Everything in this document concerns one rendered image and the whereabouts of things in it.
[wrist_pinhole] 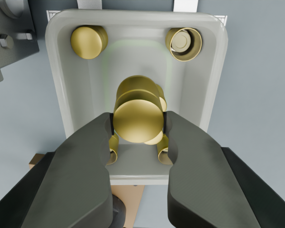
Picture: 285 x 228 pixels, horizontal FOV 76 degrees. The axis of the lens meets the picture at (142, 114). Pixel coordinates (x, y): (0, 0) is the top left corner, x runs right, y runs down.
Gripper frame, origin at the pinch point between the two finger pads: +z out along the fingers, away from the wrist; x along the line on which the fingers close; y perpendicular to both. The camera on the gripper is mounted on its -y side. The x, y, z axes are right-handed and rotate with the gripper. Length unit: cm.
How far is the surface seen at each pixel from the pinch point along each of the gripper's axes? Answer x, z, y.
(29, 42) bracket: -10.4, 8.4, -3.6
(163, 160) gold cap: 3.7, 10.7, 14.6
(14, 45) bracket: -10.4, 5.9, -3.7
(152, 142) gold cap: 1.9, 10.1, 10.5
